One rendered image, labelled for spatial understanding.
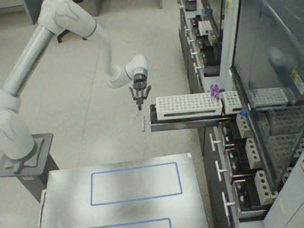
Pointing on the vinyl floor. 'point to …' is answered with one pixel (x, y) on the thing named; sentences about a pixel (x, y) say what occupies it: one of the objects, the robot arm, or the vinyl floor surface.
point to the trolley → (125, 195)
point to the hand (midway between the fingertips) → (139, 103)
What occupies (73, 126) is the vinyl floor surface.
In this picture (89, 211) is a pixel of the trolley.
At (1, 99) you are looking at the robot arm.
